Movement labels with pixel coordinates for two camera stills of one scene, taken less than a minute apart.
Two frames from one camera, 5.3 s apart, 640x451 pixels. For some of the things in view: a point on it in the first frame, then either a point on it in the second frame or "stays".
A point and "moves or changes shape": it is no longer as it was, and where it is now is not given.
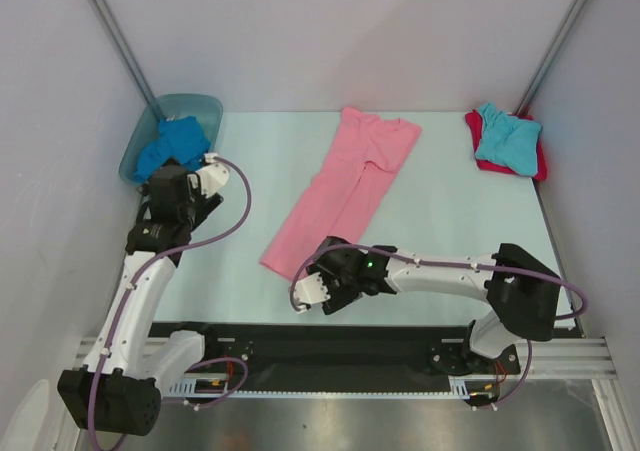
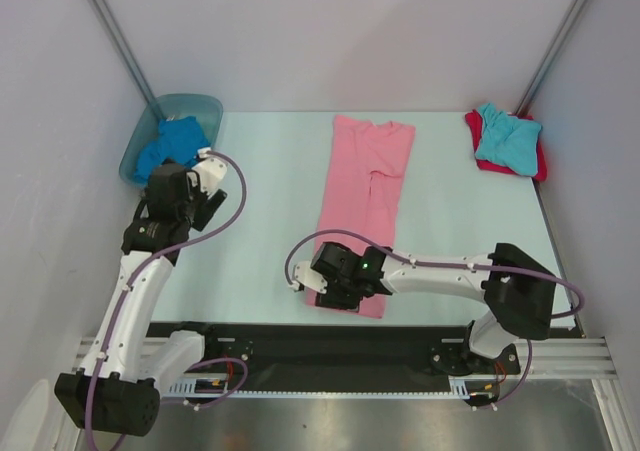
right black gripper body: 334,294 stays
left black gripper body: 197,206 stays
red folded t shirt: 514,115 stays
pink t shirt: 342,190 moves or changes shape
